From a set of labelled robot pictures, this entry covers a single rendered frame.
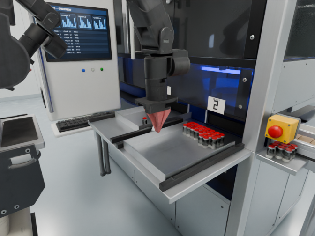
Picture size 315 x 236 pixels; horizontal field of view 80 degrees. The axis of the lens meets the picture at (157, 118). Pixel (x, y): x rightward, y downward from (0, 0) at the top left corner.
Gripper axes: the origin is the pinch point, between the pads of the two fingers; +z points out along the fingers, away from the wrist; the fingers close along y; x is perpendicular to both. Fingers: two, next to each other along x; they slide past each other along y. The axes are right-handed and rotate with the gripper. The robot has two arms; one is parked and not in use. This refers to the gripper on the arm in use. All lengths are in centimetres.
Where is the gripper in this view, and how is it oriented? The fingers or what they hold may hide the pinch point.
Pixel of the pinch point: (157, 129)
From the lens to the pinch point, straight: 53.6
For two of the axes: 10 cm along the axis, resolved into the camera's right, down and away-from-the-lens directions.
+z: 0.3, 9.3, 3.6
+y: 8.0, -2.3, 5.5
